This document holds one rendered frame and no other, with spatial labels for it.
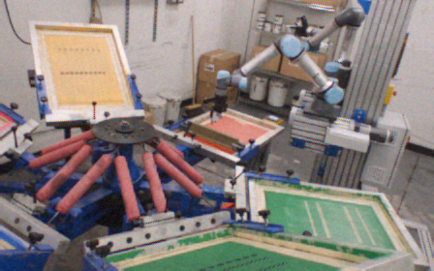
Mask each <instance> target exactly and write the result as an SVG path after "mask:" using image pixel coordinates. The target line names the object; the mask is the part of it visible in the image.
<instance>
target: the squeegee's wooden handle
mask: <svg viewBox="0 0 434 271"><path fill-rule="evenodd" d="M190 121H191V122H192V126H190V128H189V129H188V131H192V132H194V133H197V134H199V135H203V136H206V137H208V138H212V139H213V140H217V141H219V142H222V143H224V144H227V145H229V146H231V147H232V148H233V144H236V145H238V138H237V137H235V136H232V135H227V134H225V133H221V132H220V131H216V130H214V129H210V128H209V127H207V126H205V125H203V124H199V123H197V122H194V121H192V120H188V121H187V125H186V126H187V127H188V122H190Z"/></svg>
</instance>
